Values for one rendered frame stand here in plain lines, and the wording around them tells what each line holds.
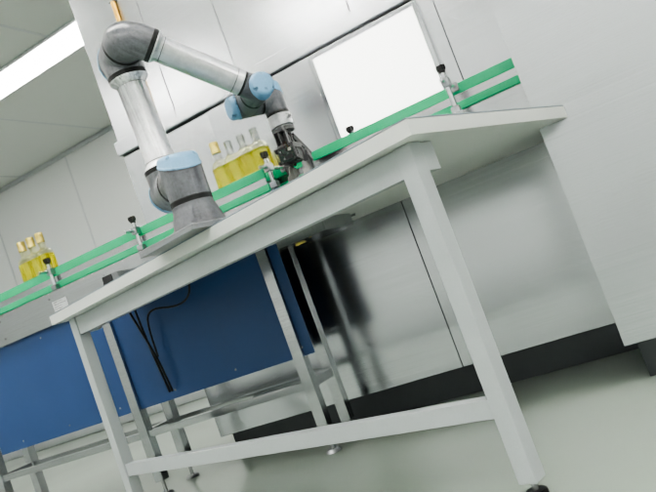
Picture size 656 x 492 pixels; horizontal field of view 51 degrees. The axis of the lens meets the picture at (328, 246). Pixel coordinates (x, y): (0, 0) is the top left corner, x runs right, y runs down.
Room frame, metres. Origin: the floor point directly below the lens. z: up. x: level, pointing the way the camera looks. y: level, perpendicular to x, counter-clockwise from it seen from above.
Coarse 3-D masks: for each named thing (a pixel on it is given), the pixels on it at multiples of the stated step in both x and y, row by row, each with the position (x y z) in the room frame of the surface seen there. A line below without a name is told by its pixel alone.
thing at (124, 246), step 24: (216, 192) 2.37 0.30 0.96; (240, 192) 2.33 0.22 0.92; (264, 192) 2.30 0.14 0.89; (168, 216) 2.46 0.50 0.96; (120, 240) 2.56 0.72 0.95; (144, 240) 2.52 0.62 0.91; (72, 264) 2.67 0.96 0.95; (96, 264) 2.62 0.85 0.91; (24, 288) 2.78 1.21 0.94; (48, 288) 2.73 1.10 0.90; (0, 312) 2.86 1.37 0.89
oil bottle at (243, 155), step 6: (240, 150) 2.43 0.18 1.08; (246, 150) 2.42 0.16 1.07; (240, 156) 2.43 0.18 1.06; (246, 156) 2.42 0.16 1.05; (240, 162) 2.44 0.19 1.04; (246, 162) 2.43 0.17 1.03; (252, 162) 2.42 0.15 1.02; (240, 168) 2.44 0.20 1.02; (246, 168) 2.43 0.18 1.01; (252, 168) 2.42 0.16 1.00; (246, 174) 2.43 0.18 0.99
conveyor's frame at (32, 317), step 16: (496, 96) 2.03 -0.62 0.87; (512, 96) 2.02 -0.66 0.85; (240, 208) 2.32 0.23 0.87; (96, 272) 2.60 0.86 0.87; (64, 288) 2.68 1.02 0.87; (80, 288) 2.64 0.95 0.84; (96, 288) 2.61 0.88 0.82; (32, 304) 2.75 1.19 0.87; (48, 304) 2.72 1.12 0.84; (64, 304) 2.69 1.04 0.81; (0, 320) 2.84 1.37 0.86; (16, 320) 2.80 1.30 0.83; (32, 320) 2.77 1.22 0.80; (48, 320) 2.73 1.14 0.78; (0, 336) 2.85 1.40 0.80; (16, 336) 2.81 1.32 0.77
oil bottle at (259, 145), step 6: (252, 144) 2.41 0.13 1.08; (258, 144) 2.40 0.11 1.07; (264, 144) 2.41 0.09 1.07; (252, 150) 2.41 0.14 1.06; (258, 150) 2.40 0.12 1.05; (264, 150) 2.40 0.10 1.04; (252, 156) 2.42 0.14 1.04; (258, 156) 2.41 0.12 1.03; (270, 156) 2.43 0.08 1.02; (258, 162) 2.41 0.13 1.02; (264, 162) 2.40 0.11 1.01; (270, 162) 2.41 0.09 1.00; (258, 168) 2.41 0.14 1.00
